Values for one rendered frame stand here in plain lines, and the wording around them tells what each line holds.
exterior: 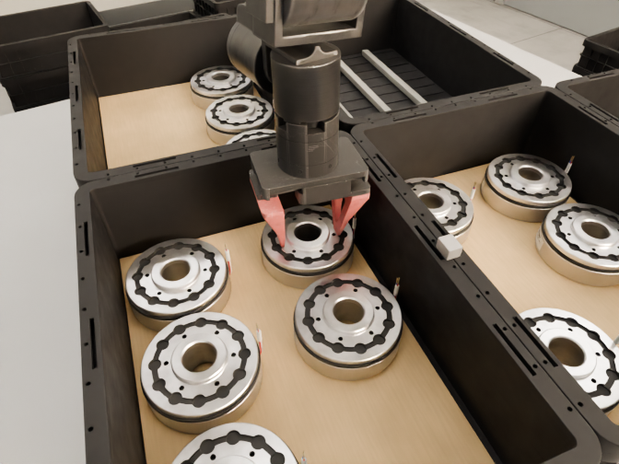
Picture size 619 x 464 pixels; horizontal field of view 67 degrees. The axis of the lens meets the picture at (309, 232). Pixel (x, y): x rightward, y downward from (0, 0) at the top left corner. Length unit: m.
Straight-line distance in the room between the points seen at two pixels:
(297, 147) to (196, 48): 0.51
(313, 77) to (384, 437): 0.30
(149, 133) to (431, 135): 0.42
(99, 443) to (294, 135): 0.27
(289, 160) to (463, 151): 0.31
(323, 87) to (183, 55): 0.53
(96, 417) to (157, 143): 0.48
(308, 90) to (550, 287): 0.34
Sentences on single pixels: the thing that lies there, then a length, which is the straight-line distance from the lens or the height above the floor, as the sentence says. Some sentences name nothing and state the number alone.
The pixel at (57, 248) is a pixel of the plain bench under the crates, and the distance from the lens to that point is 0.82.
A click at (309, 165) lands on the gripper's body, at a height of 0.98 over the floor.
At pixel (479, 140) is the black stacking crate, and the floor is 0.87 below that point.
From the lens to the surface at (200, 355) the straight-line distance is 0.45.
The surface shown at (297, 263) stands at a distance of 0.49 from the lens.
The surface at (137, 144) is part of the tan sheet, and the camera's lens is 0.76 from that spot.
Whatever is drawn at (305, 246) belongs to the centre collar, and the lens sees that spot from 0.50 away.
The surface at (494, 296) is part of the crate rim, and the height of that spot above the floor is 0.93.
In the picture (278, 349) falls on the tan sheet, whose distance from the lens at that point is 0.46.
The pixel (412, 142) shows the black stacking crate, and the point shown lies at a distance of 0.61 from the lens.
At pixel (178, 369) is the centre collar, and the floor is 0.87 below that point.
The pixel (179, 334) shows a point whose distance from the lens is 0.45.
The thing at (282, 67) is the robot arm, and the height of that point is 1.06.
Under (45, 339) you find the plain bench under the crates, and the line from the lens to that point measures 0.71.
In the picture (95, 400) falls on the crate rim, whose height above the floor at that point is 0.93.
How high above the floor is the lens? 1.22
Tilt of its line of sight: 44 degrees down
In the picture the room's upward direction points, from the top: straight up
